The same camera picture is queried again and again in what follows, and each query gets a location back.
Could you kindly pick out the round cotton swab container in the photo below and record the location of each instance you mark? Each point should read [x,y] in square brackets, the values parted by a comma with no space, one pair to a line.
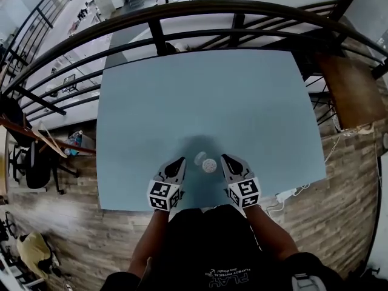
[209,165]

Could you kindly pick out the person's left forearm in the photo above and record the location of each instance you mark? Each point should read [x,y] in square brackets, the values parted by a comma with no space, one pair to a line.
[148,241]

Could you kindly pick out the brown wooden board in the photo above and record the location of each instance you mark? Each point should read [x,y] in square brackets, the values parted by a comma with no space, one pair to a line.
[351,89]

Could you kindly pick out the cream wooden slat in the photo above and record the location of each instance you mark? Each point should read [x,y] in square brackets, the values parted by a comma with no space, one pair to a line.
[48,138]

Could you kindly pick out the white power strip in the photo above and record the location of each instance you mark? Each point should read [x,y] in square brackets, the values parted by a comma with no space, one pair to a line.
[285,195]

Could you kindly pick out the person's right forearm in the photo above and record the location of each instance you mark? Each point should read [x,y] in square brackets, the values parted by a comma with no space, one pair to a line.
[269,232]

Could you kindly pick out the black metal railing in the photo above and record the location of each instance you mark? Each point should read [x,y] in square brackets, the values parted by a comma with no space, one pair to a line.
[194,9]

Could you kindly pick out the clear plastic water bottle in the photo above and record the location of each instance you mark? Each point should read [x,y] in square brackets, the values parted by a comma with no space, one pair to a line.
[74,143]

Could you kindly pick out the brown wooden pole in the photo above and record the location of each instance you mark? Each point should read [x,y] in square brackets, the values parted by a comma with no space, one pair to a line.
[45,136]

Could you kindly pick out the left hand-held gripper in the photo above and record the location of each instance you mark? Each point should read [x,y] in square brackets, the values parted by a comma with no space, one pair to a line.
[163,192]

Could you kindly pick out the clear round lid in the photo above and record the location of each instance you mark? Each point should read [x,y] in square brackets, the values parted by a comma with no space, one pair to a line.
[200,157]

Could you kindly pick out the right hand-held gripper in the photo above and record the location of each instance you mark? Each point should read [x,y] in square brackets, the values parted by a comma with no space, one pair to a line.
[246,192]

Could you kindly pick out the yellow jacket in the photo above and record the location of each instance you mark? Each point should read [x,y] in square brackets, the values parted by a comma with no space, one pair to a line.
[33,253]

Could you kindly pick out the person's black shirt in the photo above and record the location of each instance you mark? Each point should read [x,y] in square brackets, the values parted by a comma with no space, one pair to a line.
[209,253]

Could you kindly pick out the black office chair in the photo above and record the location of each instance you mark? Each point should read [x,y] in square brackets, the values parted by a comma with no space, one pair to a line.
[36,168]

